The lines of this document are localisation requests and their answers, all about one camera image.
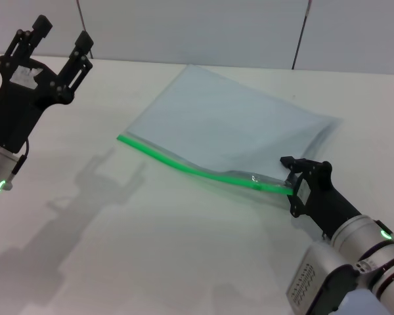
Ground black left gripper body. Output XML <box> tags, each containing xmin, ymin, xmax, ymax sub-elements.
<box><xmin>0</xmin><ymin>55</ymin><xmax>76</xmax><ymax>154</ymax></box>

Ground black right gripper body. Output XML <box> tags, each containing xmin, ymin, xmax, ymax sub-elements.
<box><xmin>295</xmin><ymin>160</ymin><xmax>362</xmax><ymax>240</ymax></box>

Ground clear green-zip document bag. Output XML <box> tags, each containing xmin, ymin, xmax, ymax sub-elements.
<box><xmin>117</xmin><ymin>64</ymin><xmax>344</xmax><ymax>198</ymax></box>

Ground left arm cable with plug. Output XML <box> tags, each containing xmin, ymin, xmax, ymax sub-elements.
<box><xmin>5</xmin><ymin>139</ymin><xmax>30</xmax><ymax>192</ymax></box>

